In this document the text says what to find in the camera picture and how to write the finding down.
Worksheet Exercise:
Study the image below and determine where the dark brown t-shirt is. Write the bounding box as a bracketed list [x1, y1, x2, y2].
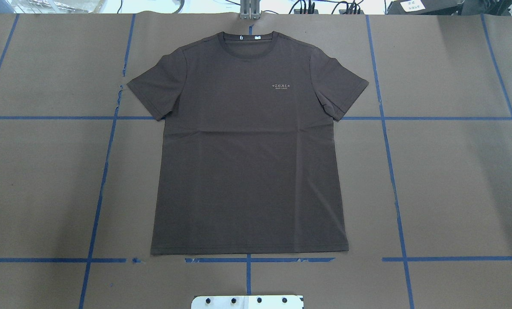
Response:
[127, 32, 369, 256]

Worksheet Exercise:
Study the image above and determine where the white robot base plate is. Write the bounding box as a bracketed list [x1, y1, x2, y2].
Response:
[191, 294, 305, 309]

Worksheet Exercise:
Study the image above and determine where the black box white label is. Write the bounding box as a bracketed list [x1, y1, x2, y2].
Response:
[386, 0, 464, 15]

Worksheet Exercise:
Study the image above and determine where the aluminium frame post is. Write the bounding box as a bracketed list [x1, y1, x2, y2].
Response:
[240, 0, 261, 20]

